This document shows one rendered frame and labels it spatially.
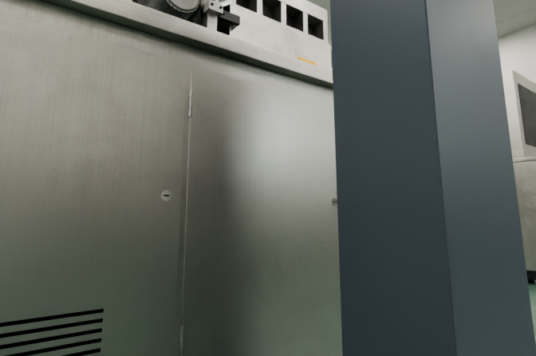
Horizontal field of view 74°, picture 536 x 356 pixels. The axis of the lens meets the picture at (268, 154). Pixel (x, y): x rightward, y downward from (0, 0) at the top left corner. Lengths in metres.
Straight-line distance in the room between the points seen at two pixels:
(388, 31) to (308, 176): 0.48
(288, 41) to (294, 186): 1.11
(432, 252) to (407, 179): 0.10
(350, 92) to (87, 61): 0.49
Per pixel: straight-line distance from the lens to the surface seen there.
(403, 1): 0.63
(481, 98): 0.65
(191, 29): 0.85
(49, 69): 0.76
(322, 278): 1.01
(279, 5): 2.01
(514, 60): 5.59
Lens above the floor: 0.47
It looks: 10 degrees up
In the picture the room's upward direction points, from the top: straight up
